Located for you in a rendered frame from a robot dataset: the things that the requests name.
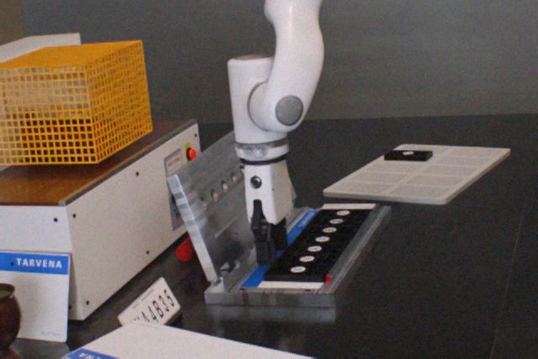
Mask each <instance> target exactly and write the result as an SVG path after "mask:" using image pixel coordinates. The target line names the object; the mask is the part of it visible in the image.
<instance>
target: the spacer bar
mask: <svg viewBox="0 0 538 359"><path fill-rule="evenodd" d="M375 206H376V204H324V205H323V207H322V209H373V208H374V207H375Z"/></svg>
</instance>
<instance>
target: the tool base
mask: <svg viewBox="0 0 538 359"><path fill-rule="evenodd" d="M292 203H293V206H292V208H291V210H290V211H289V212H288V213H287V216H286V221H287V226H286V227H287V232H288V231H289V230H290V229H291V228H292V227H293V226H294V225H295V224H296V222H297V221H298V220H299V219H300V218H301V217H302V216H303V214H304V213H305V212H306V211H308V210H320V209H321V208H316V209H313V208H309V206H307V207H302V208H294V204H295V203H296V202H295V201H292ZM391 218H392V207H391V206H382V207H381V208H380V209H379V211H378V212H377V214H376V216H375V217H374V219H373V220H372V222H371V224H370V225H369V227H368V228H367V230H366V231H365V233H364V234H363V236H362V237H361V238H360V240H359V241H357V243H356V244H355V246H354V248H353V250H352V251H351V253H350V255H349V256H348V257H347V258H346V260H345V262H344V263H343V264H342V266H341V267H340V269H339V271H338V272H337V273H336V274H335V275H334V277H333V279H332V280H331V282H325V283H324V284H323V285H322V287H321V288H244V290H240V285H241V284H242V283H243V282H244V281H245V280H246V279H247V277H248V276H249V275H250V274H251V273H252V272H253V270H254V268H255V267H257V266H258V265H259V264H258V263H257V256H256V248H255V242H253V243H252V244H251V245H250V246H249V249H250V250H251V254H250V255H249V256H248V257H247V258H246V259H245V261H244V262H243V263H242V264H241V265H240V266H239V267H237V268H235V267H236V266H237V265H238V263H237V262H236V261H235V262H234V263H233V264H232V265H230V266H229V267H227V268H226V269H225V270H224V271H221V274H222V276H221V277H220V278H219V279H217V280H213V281H211V286H210V287H209V288H208V289H207V290H206V291H205V292H204V293H205V301H206V304H252V305H286V306H319V307H335V305H336V304H337V302H338V300H339V299H340V298H341V297H342V295H343V294H344V292H345V290H346V289H347V288H348V286H349V285H350V283H351V280H352V278H353V277H354V276H355V274H356V272H357V271H358V269H359V268H360V266H361V264H362V263H363V262H364V261H365V260H366V258H367V256H368V255H369V253H370V252H371V249H372V248H373V246H374V245H375V243H376V242H377V239H378V238H379V236H380V235H381V233H382V232H383V230H384V229H385V227H386V226H387V224H388V223H389V221H390V219H391ZM306 289H311V291H308V292H306V291H305V290H306Z"/></svg>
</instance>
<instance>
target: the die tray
mask: <svg viewBox="0 0 538 359"><path fill-rule="evenodd" d="M394 150H429V151H433V156H432V157H431V158H430V159H429V160H428V161H385V160H384V156H381V157H379V158H377V159H376V160H375V161H372V162H371V163H369V164H367V165H365V166H364V167H362V168H360V170H359V171H357V172H354V173H353V174H350V175H349V176H348V177H345V178H343V179H342V180H340V181H338V182H337V183H335V184H333V185H331V186H330V187H327V188H326V189H324V190H323V196H324V197H330V198H353V199H365V200H377V201H390V202H402V203H425V204H438V205H442V204H445V203H448V202H449V201H450V200H452V199H453V198H454V197H455V196H456V195H458V194H459V193H461V192H462V191H463V190H465V189H466V188H467V187H469V186H471V185H472V184H473V183H474V182H475V181H477V180H478V179H479V178H481V177H482V176H483V175H484V174H485V173H486V172H488V171H489V170H491V169H492V168H493V167H495V166H496V165H498V164H499V163H500V162H501V161H502V160H504V159H505V158H506V157H508V156H509V155H510V149H499V148H478V147H457V146H437V145H401V146H399V147H398V148H396V149H394Z"/></svg>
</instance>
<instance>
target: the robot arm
mask: <svg viewBox="0 0 538 359"><path fill-rule="evenodd" d="M323 2H324V0H266V1H265V15H266V18H267V20H268V21H269V22H270V24H271V25H272V26H273V27H274V29H275V33H276V52H275V55H271V54H254V55H243V56H239V57H236V58H234V59H231V60H229V61H228V63H227V67H228V76H229V92H230V101H231V109H232V117H233V126H234V134H235V142H236V145H235V150H236V151H237V156H238V157H240V162H241V163H243V164H245V200H246V208H247V216H248V220H249V222H250V223H251V230H252V233H253V235H254V242H255V248H256V256H257V263H258V264H273V263H274V262H275V261H276V251H285V250H286V249H287V248H288V239H287V227H286V226H287V221H286V216H287V213H288V212H289V211H290V210H291V208H292V206H293V203H292V196H291V188H290V182H289V176H288V171H287V163H286V158H287V153H288V152H289V145H288V137H287V133H288V132H291V131H293V130H294V129H296V128H297V127H298V126H299V125H300V124H301V121H302V120H303V119H304V118H305V116H306V114H307V112H308V110H309V107H310V105H311V103H312V101H313V97H314V93H315V91H316V88H317V86H318V83H319V78H320V75H321V71H322V66H323V61H324V44H323V38H322V34H321V31H320V28H319V12H320V9H321V7H322V5H323ZM262 219H267V221H268V222H261V220H262ZM262 226H267V232H266V231H265V229H263V228H262Z"/></svg>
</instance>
